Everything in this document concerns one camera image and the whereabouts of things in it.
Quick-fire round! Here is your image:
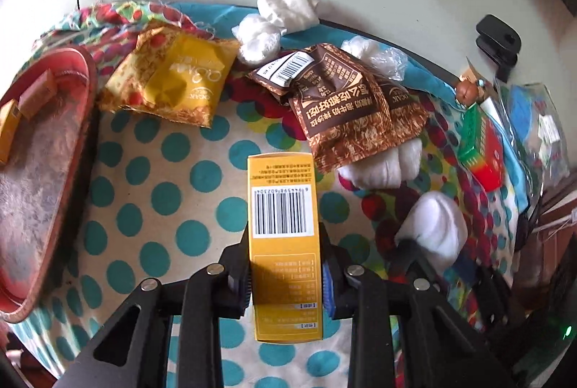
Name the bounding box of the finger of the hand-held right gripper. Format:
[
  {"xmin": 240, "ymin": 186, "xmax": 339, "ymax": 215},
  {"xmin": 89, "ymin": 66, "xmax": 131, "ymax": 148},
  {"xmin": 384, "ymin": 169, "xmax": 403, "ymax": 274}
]
[{"xmin": 390, "ymin": 238, "xmax": 436, "ymax": 286}]

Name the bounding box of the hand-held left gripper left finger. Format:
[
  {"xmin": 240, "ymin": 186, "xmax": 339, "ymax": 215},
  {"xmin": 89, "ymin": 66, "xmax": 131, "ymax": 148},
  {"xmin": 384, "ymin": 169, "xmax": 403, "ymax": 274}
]
[{"xmin": 58, "ymin": 230, "xmax": 253, "ymax": 388}]

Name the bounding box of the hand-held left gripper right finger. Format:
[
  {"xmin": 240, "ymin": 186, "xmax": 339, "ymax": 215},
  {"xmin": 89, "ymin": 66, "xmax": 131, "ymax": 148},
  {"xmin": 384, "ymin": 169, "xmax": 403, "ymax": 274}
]
[{"xmin": 318, "ymin": 223, "xmax": 515, "ymax": 388}]

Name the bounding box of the yellow carton box with barcode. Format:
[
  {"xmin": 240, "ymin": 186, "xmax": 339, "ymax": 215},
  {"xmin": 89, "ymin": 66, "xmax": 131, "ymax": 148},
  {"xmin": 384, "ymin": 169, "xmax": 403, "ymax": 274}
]
[{"xmin": 246, "ymin": 153, "xmax": 326, "ymax": 344}]

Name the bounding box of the red oval fuzzy tray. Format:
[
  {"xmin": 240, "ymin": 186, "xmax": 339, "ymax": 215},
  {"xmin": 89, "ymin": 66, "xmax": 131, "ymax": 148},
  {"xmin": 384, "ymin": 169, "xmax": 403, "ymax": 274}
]
[{"xmin": 0, "ymin": 45, "xmax": 99, "ymax": 317}]

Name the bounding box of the plastic-wrapped white roll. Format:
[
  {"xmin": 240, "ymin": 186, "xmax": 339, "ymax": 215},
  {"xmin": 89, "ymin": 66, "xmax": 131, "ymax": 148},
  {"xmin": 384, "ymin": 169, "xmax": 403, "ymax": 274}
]
[
  {"xmin": 231, "ymin": 15, "xmax": 284, "ymax": 64},
  {"xmin": 341, "ymin": 37, "xmax": 409, "ymax": 82}
]

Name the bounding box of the green and red medicine box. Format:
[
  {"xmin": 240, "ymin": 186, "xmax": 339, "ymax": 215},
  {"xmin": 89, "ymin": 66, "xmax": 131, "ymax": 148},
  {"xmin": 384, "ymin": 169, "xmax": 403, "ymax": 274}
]
[{"xmin": 457, "ymin": 104, "xmax": 508, "ymax": 190}]

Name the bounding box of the polka dot cloth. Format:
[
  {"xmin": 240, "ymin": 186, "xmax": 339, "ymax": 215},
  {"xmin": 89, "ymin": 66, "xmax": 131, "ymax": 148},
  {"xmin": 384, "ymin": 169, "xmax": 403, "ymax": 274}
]
[{"xmin": 9, "ymin": 0, "xmax": 528, "ymax": 388}]

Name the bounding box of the brown snack packet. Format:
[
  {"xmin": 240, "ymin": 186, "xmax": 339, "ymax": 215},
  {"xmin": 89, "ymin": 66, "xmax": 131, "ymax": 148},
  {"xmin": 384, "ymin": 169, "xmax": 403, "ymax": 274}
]
[
  {"xmin": 379, "ymin": 84, "xmax": 430, "ymax": 151},
  {"xmin": 247, "ymin": 44, "xmax": 364, "ymax": 102},
  {"xmin": 288, "ymin": 70, "xmax": 394, "ymax": 175}
]

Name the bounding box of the clear plastic bag blue item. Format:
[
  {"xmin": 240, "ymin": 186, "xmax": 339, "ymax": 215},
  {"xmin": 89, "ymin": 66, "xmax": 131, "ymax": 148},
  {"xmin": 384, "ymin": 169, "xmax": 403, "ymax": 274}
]
[{"xmin": 493, "ymin": 82, "xmax": 571, "ymax": 199}]

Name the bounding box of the yellow snack packet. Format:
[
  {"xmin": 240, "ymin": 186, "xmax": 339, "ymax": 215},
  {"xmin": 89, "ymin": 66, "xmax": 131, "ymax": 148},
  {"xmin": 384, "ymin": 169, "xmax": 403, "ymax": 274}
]
[{"xmin": 98, "ymin": 21, "xmax": 241, "ymax": 129}]

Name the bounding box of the black clamp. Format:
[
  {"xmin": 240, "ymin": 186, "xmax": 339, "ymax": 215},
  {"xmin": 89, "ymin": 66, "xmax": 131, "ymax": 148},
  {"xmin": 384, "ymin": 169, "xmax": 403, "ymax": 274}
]
[{"xmin": 475, "ymin": 14, "xmax": 523, "ymax": 83}]

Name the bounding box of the small brown box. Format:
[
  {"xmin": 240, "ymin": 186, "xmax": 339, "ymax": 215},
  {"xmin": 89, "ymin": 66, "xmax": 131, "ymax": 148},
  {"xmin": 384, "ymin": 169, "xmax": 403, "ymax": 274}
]
[{"xmin": 18, "ymin": 70, "xmax": 57, "ymax": 120}]

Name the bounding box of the small yellow box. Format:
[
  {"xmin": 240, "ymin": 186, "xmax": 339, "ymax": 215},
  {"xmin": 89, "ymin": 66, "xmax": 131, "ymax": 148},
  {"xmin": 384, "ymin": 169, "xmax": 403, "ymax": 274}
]
[{"xmin": 0, "ymin": 100, "xmax": 22, "ymax": 166}]

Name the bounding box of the brown figurine keychain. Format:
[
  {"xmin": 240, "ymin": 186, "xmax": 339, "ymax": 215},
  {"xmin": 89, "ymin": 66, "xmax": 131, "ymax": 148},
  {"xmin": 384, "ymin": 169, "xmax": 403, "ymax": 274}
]
[{"xmin": 455, "ymin": 77, "xmax": 488, "ymax": 106}]

